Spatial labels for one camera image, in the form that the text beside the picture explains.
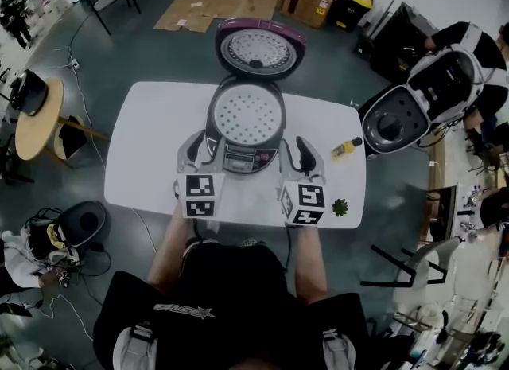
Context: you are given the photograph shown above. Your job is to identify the white grey backpack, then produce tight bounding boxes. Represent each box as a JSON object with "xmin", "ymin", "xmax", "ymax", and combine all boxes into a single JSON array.
[
  {"xmin": 361, "ymin": 47, "xmax": 485, "ymax": 156},
  {"xmin": 1, "ymin": 200, "xmax": 113, "ymax": 288}
]

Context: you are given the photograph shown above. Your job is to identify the round wooden side table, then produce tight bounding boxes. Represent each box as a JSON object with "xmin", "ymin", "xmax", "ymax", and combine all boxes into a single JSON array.
[{"xmin": 14, "ymin": 77, "xmax": 111, "ymax": 162}]

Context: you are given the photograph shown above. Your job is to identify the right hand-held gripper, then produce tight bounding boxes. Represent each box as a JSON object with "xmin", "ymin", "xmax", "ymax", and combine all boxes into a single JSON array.
[{"xmin": 276, "ymin": 135, "xmax": 328, "ymax": 227}]

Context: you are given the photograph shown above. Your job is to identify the person's left shoe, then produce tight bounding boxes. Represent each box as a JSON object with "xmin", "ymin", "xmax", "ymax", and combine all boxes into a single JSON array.
[{"xmin": 183, "ymin": 237, "xmax": 210, "ymax": 256}]

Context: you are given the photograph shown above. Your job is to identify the purple rice cooker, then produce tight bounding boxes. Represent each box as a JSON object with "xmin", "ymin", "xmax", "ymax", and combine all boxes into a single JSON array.
[{"xmin": 205, "ymin": 18, "xmax": 309, "ymax": 176}]

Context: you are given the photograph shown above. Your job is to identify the white perforated plastic steamer plate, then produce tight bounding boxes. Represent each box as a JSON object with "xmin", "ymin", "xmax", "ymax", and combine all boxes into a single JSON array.
[{"xmin": 213, "ymin": 83, "xmax": 284, "ymax": 148}]

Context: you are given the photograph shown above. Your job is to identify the small green plant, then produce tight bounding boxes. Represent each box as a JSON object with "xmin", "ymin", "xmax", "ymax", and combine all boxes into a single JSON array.
[{"xmin": 332, "ymin": 197, "xmax": 350, "ymax": 219}]

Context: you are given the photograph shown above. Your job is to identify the flattened cardboard sheet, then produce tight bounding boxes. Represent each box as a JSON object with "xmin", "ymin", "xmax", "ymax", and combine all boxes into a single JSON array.
[{"xmin": 153, "ymin": 0, "xmax": 286, "ymax": 34}]

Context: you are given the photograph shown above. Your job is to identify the person's shoulder strap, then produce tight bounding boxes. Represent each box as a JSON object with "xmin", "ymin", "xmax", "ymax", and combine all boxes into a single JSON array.
[
  {"xmin": 112, "ymin": 321, "xmax": 157, "ymax": 370},
  {"xmin": 321, "ymin": 327, "xmax": 357, "ymax": 370}
]

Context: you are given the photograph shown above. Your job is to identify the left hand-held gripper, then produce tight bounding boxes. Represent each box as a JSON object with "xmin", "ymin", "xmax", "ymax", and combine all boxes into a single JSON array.
[{"xmin": 173, "ymin": 128, "xmax": 227, "ymax": 219}]

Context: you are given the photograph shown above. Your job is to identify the black pot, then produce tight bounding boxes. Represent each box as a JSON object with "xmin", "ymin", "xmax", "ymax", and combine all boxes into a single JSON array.
[{"xmin": 9, "ymin": 68, "xmax": 50, "ymax": 117}]

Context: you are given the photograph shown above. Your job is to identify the white chair black legs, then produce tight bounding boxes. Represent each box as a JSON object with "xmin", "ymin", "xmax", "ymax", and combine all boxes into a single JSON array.
[{"xmin": 359, "ymin": 236, "xmax": 463, "ymax": 288}]

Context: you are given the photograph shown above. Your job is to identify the black metal cabinet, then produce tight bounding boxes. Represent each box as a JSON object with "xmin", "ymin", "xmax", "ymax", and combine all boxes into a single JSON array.
[{"xmin": 355, "ymin": 0, "xmax": 441, "ymax": 84}]

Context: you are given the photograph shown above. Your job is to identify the yellow oil bottle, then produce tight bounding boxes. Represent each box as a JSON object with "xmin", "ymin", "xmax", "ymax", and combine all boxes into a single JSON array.
[{"xmin": 330, "ymin": 136, "xmax": 364, "ymax": 159}]

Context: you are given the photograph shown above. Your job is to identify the person's right forearm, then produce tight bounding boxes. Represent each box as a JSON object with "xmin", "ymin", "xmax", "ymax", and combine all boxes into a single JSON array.
[{"xmin": 286, "ymin": 223, "xmax": 329, "ymax": 306}]

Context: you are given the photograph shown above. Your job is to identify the person's shoe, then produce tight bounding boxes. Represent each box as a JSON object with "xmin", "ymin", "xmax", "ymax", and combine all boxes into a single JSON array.
[
  {"xmin": 239, "ymin": 236, "xmax": 269, "ymax": 249},
  {"xmin": 183, "ymin": 237, "xmax": 210, "ymax": 256}
]

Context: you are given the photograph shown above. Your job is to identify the black bin yellow lid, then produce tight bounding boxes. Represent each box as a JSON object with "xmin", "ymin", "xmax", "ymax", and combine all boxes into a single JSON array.
[{"xmin": 328, "ymin": 0, "xmax": 375, "ymax": 33}]

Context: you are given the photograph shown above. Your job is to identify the person's right shoulder strap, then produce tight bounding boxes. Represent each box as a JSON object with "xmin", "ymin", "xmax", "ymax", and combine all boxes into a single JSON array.
[{"xmin": 321, "ymin": 327, "xmax": 357, "ymax": 370}]

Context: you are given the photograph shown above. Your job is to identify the person's right shoe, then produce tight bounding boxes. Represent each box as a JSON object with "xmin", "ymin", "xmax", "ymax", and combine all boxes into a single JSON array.
[{"xmin": 239, "ymin": 236, "xmax": 269, "ymax": 249}]

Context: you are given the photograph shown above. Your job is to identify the person's left forearm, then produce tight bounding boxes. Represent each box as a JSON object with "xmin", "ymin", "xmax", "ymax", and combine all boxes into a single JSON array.
[{"xmin": 147, "ymin": 208, "xmax": 196, "ymax": 296}]

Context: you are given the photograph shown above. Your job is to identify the person's left shoulder strap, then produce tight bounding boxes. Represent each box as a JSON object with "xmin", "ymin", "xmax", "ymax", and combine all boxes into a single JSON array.
[{"xmin": 112, "ymin": 321, "xmax": 157, "ymax": 370}]

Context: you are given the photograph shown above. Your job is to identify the person's black shirt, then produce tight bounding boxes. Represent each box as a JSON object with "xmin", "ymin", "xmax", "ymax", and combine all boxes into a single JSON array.
[{"xmin": 92, "ymin": 245, "xmax": 375, "ymax": 370}]

